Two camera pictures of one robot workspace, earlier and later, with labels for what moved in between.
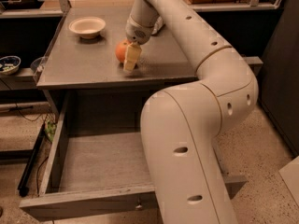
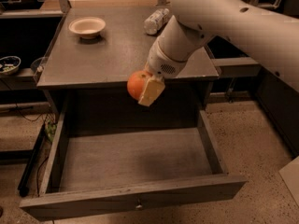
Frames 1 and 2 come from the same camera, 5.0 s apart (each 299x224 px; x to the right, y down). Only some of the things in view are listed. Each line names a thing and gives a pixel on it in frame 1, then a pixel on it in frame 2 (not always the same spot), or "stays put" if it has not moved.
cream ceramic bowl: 88,27 stays put
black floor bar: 23,186 stays put
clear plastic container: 36,67 stays put
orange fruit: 121,49 to 136,82
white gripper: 139,34 to 163,63
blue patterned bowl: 9,64 stays put
